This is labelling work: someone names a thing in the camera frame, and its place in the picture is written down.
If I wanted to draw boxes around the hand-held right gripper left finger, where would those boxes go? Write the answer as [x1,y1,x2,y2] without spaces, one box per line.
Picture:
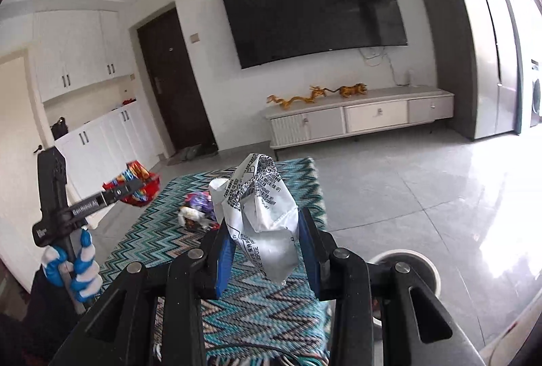
[48,220,238,366]

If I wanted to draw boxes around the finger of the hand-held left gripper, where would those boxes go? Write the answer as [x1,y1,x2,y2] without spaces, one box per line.
[102,179,147,203]

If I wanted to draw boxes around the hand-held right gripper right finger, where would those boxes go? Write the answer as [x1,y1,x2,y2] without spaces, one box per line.
[296,207,487,366]

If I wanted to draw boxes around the red snack packet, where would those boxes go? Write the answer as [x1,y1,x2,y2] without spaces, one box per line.
[103,160,162,208]

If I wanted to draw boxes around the white printed wrapper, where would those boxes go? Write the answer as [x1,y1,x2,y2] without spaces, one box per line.
[207,153,299,286]

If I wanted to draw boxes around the white rimmed trash bin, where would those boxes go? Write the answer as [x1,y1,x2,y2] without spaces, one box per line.
[368,250,441,324]

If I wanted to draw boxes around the person's left forearm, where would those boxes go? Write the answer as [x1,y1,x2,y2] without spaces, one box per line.
[0,264,89,366]

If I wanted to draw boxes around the person's left hand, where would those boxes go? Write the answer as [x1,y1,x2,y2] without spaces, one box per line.
[41,228,102,307]

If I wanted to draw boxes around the white base cabinets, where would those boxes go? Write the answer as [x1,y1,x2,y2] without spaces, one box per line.
[54,100,166,229]

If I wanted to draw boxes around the zigzag knitted blanket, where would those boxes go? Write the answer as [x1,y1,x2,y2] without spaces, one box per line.
[95,156,333,366]

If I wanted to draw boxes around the small white wrapper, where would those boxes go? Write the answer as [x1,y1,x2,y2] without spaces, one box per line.
[178,207,221,229]

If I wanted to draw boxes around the black bag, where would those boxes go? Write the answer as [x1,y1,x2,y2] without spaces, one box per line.
[50,117,69,140]

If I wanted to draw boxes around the purple wrapper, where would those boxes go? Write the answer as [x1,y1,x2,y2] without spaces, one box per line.
[186,192,212,212]

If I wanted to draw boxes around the beige door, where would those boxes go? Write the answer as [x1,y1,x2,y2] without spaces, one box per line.
[0,50,58,295]

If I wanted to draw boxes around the grey door mat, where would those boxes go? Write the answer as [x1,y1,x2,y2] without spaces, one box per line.
[167,144,218,166]

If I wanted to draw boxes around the dark brown door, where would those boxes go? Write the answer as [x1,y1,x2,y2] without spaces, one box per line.
[136,7,218,157]

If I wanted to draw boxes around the white television cabinet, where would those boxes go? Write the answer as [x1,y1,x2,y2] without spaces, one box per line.
[265,87,455,161]

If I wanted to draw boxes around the golden dragon figurine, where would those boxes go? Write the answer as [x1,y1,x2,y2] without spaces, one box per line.
[267,86,339,109]

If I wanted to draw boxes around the golden tiger figurine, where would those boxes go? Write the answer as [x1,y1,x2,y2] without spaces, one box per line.
[337,83,368,98]

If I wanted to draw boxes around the grey refrigerator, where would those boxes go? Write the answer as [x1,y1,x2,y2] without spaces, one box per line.
[413,0,523,140]

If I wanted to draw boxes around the white wall cabinets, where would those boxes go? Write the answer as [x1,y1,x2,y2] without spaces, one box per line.
[33,9,136,103]

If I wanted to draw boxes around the television cables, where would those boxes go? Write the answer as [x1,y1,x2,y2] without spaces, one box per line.
[360,46,418,86]

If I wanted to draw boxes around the wall mounted television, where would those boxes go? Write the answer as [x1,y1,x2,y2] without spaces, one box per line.
[218,0,408,69]

